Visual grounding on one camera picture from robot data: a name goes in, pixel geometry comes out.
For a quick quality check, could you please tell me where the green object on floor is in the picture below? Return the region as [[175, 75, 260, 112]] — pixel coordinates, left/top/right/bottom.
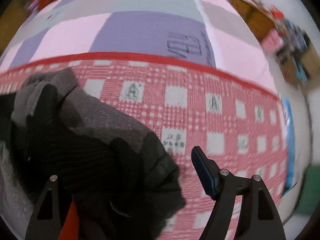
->
[[295, 166, 320, 216]]

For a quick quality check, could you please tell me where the pink purple patchwork bedsheet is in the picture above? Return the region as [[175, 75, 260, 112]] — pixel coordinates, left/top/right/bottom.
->
[[1, 0, 276, 91]]

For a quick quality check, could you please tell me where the wooden wardrobe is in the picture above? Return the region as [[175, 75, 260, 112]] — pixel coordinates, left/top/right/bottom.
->
[[0, 0, 28, 54]]

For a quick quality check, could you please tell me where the blue strip on floor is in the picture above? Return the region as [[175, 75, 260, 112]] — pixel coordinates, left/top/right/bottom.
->
[[282, 99, 295, 195]]

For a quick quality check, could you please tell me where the red white checkered blanket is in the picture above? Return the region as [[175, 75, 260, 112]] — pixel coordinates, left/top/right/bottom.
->
[[1, 53, 287, 239]]

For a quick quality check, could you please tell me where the pile of colourful clutter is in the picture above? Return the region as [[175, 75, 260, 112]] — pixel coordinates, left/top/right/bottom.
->
[[261, 7, 319, 86]]

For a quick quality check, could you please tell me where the wooden bedside cabinet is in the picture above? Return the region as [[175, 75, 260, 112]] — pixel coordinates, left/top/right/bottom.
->
[[228, 0, 276, 42]]

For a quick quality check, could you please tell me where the black and grey quilted jacket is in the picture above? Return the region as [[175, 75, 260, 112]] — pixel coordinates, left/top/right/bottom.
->
[[1, 68, 185, 239]]

